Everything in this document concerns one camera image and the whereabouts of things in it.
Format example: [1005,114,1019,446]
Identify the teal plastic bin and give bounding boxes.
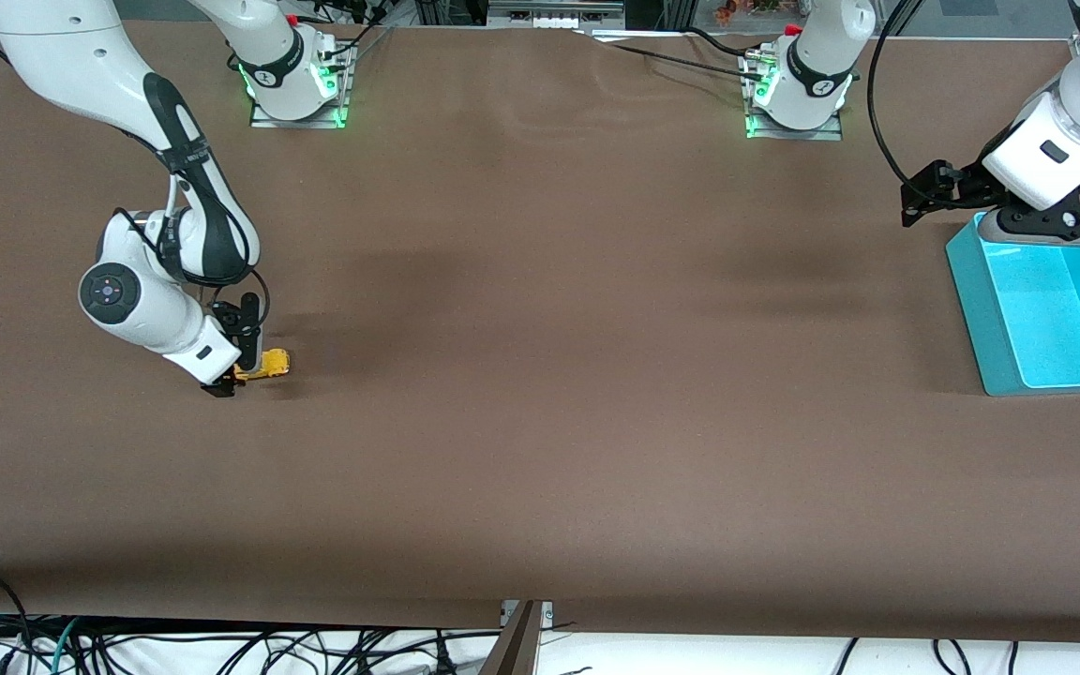
[946,211,1080,397]

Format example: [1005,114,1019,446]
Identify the small metal bracket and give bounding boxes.
[501,600,555,627]

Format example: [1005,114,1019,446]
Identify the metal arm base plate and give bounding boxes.
[744,52,846,142]
[249,42,354,129]

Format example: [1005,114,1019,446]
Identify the brown table mat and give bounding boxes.
[0,17,1080,644]

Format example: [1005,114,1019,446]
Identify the metal table support beam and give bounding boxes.
[476,602,543,675]

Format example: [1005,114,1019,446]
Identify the white power strip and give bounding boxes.
[488,0,625,29]

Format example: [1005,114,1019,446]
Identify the yellow beetle toy car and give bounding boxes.
[235,349,291,382]

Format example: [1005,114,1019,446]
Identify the orange background clutter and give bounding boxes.
[713,0,785,24]

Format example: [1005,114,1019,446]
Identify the black cable across mat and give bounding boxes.
[587,28,766,78]

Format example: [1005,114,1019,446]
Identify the teal cable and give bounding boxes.
[51,617,83,675]

